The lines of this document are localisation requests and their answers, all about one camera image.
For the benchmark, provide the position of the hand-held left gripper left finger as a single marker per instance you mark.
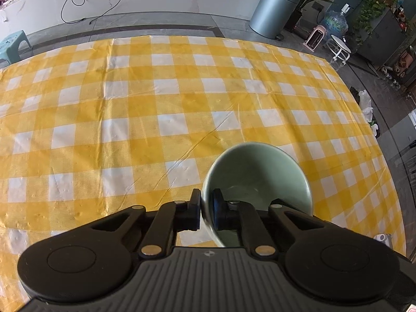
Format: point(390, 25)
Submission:
point(195, 209)

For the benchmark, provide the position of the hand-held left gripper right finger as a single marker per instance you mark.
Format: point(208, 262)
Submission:
point(217, 209)

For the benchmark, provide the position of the pale green ceramic bowl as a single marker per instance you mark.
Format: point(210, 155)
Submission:
point(256, 169)

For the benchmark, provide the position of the yellow checkered tablecloth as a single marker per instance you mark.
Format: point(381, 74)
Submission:
point(130, 120)

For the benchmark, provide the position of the white cloth on floor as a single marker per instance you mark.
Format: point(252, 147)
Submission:
point(365, 104)

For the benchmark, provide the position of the small pink heater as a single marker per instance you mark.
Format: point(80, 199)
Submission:
point(315, 39)

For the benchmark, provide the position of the white round stool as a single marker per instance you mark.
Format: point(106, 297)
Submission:
point(339, 47)

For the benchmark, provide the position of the grey pedal trash can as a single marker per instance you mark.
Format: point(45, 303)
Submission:
point(273, 9)

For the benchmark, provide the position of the large blue water bottle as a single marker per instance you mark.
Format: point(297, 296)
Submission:
point(336, 22)

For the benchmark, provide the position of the grey cabinet with trailing plant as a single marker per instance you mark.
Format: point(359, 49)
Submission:
point(383, 35)

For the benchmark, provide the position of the teal plastic stool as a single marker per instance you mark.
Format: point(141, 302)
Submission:
point(13, 44)

